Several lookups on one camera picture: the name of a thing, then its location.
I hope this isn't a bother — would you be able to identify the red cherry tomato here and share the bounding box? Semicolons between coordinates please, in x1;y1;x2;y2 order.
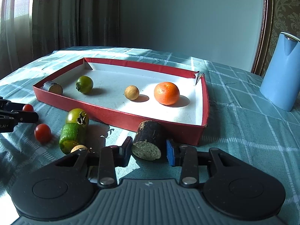
22;104;34;112
34;123;52;143

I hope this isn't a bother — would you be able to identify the dark sugarcane piece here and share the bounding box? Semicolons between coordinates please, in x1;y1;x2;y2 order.
131;120;166;161
43;81;63;95

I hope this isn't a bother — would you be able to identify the green cucumber chunk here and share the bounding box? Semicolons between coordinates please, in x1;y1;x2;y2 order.
59;122;86;155

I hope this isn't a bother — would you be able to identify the green tomato with stem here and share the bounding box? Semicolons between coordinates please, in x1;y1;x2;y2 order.
66;108;89;130

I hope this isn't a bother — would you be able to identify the red cardboard tray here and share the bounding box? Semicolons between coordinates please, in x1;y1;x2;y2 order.
33;57;209;146

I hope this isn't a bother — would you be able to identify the orange tangerine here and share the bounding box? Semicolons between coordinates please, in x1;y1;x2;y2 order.
154;82;180;106

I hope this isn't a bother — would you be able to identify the tan round longan fruit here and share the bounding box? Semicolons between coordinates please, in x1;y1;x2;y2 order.
124;85;139;101

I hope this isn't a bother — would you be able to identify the dark green tomato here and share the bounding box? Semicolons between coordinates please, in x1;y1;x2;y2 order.
75;76;94;94

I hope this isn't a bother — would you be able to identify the small tan fruit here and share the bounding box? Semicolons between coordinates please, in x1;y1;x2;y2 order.
71;145;89;153

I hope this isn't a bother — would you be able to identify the brown patterned curtain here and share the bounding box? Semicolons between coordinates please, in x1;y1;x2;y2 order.
1;0;119;77

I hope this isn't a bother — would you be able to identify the blue electric kettle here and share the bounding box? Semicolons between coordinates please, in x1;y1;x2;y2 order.
260;32;300;111

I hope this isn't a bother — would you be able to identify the dark wooden door frame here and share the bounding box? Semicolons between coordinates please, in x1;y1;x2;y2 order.
251;0;275;76

